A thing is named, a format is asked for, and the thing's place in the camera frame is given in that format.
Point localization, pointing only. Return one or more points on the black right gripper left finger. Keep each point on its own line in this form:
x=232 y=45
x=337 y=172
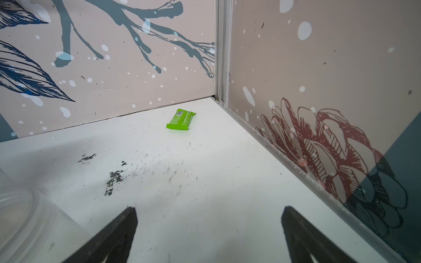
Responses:
x=112 y=244

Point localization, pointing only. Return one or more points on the green snack packet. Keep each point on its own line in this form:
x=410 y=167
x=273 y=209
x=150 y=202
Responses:
x=181 y=120

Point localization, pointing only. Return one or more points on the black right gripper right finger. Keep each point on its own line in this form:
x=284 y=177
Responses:
x=306 y=244

